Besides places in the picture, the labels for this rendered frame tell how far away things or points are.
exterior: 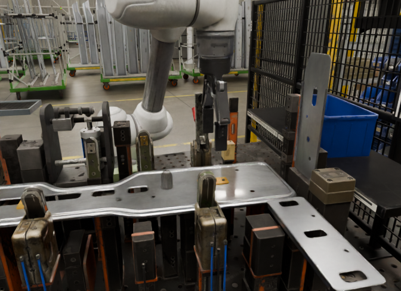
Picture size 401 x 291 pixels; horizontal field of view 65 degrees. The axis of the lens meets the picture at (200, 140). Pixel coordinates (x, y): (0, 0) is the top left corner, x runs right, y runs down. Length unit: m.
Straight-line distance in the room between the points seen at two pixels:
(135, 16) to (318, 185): 0.57
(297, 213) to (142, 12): 0.54
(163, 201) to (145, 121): 0.81
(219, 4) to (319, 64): 0.30
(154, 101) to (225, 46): 0.82
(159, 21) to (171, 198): 0.41
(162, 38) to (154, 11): 0.67
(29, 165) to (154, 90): 0.67
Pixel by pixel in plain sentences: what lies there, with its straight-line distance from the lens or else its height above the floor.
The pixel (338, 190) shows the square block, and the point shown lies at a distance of 0.83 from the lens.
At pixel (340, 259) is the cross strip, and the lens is 0.67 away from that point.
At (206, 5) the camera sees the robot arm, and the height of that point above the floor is 1.44.
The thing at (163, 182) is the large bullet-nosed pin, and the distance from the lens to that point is 0.83.
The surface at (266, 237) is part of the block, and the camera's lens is 0.72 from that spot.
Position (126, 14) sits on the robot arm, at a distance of 0.65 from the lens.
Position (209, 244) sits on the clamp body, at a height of 0.99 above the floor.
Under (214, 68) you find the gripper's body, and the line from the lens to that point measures 0.74.
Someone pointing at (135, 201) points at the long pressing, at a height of 1.00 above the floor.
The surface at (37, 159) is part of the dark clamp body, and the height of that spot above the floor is 1.04.
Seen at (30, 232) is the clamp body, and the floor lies 1.04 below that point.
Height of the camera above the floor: 1.40
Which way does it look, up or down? 20 degrees down
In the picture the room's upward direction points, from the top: straight up
